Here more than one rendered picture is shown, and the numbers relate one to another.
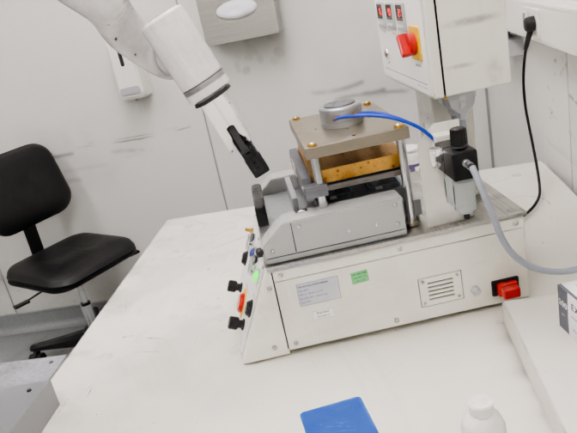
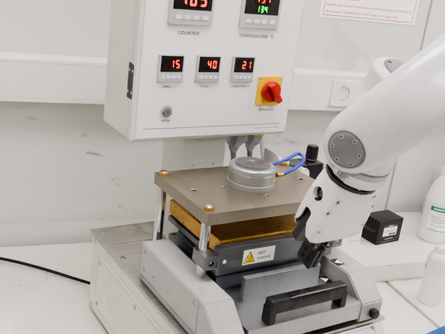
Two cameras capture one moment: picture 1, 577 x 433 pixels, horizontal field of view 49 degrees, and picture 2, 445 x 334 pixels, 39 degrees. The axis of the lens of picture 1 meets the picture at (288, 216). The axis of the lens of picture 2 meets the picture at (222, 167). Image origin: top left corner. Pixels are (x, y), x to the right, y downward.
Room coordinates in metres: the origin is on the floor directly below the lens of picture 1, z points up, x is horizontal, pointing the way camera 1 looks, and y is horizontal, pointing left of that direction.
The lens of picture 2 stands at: (1.75, 0.68, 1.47)
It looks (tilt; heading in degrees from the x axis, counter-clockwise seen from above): 19 degrees down; 238
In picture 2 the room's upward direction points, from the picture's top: 7 degrees clockwise
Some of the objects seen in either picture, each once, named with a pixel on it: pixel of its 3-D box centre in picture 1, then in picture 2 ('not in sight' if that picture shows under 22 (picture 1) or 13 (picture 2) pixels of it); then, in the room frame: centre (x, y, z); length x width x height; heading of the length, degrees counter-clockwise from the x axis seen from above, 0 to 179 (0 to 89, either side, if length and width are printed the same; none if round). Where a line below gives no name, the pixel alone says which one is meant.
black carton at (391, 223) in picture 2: not in sight; (381, 226); (0.54, -0.41, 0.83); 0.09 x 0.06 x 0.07; 2
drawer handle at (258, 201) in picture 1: (259, 204); (306, 301); (1.17, 0.05, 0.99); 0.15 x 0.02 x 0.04; 2
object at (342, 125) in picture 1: (363, 135); (247, 190); (1.15, -0.17, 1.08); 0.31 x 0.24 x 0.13; 2
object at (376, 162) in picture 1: (346, 146); (250, 207); (1.16, -0.13, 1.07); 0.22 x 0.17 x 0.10; 2
